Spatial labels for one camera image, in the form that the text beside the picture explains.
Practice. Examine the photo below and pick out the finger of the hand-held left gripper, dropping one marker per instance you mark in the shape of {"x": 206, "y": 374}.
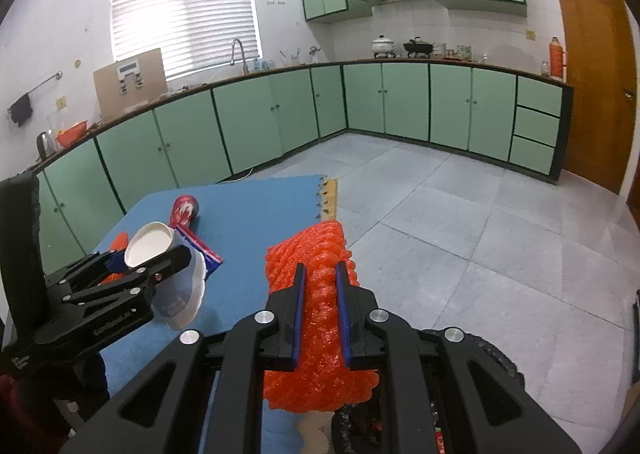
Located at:
{"x": 170, "y": 264}
{"x": 116, "y": 260}

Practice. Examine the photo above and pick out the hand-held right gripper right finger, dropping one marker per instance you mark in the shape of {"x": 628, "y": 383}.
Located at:
{"x": 341, "y": 319}

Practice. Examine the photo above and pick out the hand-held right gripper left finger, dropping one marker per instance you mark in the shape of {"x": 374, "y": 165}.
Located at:
{"x": 299, "y": 319}

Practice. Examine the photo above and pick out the red plastic bag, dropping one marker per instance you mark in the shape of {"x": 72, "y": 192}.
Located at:
{"x": 119, "y": 241}

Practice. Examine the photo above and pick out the white plastic cup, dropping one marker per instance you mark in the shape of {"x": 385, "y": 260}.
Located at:
{"x": 150, "y": 239}

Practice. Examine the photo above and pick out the red snack packet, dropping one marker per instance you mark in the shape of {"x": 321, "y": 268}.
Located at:
{"x": 210, "y": 259}

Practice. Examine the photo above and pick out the red round snack wrapper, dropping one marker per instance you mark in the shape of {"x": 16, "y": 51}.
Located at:
{"x": 184, "y": 209}

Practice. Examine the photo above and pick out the orange foam fruit net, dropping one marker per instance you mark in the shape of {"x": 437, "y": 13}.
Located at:
{"x": 320, "y": 254}

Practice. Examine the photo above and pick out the black waste bin with liner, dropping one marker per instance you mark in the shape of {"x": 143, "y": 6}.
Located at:
{"x": 495, "y": 359}

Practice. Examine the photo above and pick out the blue scalloped table mat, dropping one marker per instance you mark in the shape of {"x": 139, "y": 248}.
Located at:
{"x": 240, "y": 214}

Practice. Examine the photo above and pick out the beige foam puzzle mat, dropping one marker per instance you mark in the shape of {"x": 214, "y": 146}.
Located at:
{"x": 331, "y": 199}

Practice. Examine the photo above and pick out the orange plastic basin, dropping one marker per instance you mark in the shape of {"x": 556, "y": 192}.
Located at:
{"x": 71, "y": 133}

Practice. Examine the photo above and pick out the steel electric kettle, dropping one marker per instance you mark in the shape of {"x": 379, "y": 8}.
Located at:
{"x": 46, "y": 144}

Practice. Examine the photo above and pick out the cardboard box with dispenser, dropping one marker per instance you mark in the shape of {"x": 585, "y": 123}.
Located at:
{"x": 127, "y": 88}

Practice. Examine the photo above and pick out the dark hanging towel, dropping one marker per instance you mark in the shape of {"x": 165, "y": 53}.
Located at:
{"x": 20, "y": 108}

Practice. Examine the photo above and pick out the pale blue bottle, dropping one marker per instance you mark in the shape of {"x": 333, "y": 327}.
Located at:
{"x": 262, "y": 65}

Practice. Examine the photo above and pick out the steel kitchen faucet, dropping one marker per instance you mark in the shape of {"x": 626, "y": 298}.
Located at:
{"x": 239, "y": 53}

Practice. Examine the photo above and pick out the green base cabinet unit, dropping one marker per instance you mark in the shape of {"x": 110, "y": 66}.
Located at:
{"x": 400, "y": 103}

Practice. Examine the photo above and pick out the utensil holder with chopsticks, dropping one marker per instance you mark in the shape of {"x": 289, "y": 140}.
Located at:
{"x": 291, "y": 58}

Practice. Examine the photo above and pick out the white window blind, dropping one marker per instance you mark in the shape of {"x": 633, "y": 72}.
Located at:
{"x": 185, "y": 13}

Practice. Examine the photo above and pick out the small white kitchen gadget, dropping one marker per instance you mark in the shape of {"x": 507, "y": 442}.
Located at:
{"x": 315, "y": 55}

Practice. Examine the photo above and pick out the white cooking pot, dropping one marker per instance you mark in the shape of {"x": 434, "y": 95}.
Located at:
{"x": 382, "y": 46}

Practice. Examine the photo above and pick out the black wok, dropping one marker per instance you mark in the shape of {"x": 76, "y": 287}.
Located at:
{"x": 417, "y": 47}

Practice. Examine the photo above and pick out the stack of bowls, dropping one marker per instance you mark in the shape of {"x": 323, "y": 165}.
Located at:
{"x": 439, "y": 51}

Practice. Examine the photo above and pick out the patterned ceramic jar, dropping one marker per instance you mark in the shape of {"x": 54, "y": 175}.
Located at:
{"x": 464, "y": 52}

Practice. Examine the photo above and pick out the small glass jar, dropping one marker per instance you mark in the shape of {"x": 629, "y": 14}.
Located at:
{"x": 544, "y": 68}

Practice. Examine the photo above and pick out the orange thermos flask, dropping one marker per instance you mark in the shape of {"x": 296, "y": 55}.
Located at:
{"x": 556, "y": 58}

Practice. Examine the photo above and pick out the beige wall socket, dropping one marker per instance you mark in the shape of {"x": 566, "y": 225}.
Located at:
{"x": 61, "y": 102}

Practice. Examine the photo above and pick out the steel towel rail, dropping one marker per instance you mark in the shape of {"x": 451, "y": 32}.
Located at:
{"x": 42, "y": 82}

